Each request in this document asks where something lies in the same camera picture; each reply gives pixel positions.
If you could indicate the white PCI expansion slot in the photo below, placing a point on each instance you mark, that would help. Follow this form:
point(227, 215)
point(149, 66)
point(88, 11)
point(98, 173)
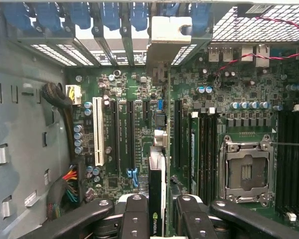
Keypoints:
point(98, 129)

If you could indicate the metal CPU socket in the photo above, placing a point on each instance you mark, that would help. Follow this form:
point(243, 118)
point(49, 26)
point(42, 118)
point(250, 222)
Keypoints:
point(246, 171)

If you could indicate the long black expansion slot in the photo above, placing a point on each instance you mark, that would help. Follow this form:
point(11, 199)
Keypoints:
point(130, 134)
point(178, 134)
point(115, 134)

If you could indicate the thin metal locking lever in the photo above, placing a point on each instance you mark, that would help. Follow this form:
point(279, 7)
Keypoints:
point(289, 144)

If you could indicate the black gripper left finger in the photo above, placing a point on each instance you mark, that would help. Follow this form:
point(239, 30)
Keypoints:
point(135, 219)

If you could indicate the white power connector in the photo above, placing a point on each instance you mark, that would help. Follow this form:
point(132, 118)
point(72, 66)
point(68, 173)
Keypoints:
point(73, 94)

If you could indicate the black open PC case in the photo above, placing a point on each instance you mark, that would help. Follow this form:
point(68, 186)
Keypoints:
point(20, 112)

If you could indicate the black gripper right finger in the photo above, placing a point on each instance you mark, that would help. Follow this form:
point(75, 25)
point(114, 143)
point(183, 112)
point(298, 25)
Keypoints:
point(194, 219)

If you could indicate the short black expansion slot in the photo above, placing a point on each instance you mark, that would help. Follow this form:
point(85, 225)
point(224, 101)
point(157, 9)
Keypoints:
point(146, 109)

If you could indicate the green motherboard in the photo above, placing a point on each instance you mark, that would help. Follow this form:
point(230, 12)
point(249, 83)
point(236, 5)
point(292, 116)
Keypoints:
point(239, 84)

